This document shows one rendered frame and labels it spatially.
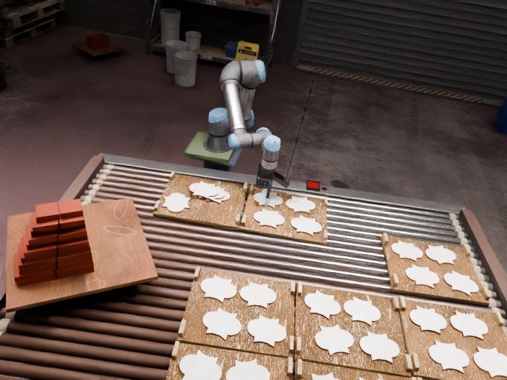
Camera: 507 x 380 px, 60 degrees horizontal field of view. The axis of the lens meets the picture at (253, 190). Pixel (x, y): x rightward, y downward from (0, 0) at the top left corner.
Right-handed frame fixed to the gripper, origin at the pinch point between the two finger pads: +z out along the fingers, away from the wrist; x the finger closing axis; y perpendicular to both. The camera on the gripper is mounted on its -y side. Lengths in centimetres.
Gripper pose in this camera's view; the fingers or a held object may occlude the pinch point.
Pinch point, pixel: (268, 199)
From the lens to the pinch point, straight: 227.0
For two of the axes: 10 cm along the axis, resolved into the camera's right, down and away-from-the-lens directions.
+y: -9.8, -1.7, 0.5
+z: -1.1, 8.1, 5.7
